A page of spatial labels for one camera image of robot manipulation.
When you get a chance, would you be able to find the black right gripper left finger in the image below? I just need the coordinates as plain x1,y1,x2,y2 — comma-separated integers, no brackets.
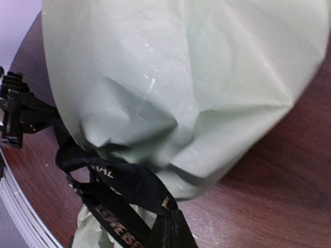
147,215,172,248

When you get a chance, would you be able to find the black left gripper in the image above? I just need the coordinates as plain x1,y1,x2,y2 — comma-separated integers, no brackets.
1,67,61,149

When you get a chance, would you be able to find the green wrapping paper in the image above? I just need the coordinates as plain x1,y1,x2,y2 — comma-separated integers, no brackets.
41,0,330,248

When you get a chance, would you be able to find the aluminium front rail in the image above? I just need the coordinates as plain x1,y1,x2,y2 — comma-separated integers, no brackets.
1,151,64,248

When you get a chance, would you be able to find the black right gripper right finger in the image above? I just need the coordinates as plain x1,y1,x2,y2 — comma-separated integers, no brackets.
170,209,198,248

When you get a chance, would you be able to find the black printed ribbon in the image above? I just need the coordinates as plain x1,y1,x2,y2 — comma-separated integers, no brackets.
53,120,179,247

